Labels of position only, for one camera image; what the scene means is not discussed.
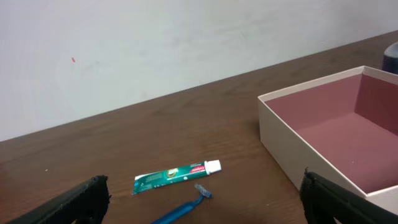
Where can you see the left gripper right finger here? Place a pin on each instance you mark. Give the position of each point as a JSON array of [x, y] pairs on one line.
[[326, 202]]

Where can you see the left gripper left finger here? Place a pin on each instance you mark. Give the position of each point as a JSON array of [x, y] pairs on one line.
[[88, 202]]

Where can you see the blue disposable razor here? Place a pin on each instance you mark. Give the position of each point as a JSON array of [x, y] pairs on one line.
[[184, 208]]

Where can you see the green toothpaste tube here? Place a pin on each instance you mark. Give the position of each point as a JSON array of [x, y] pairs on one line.
[[158, 179]]

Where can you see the dark blue pump bottle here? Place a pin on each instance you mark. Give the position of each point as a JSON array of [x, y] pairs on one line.
[[390, 59]]

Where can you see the white box with pink interior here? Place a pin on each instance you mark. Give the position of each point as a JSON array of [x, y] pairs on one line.
[[342, 126]]

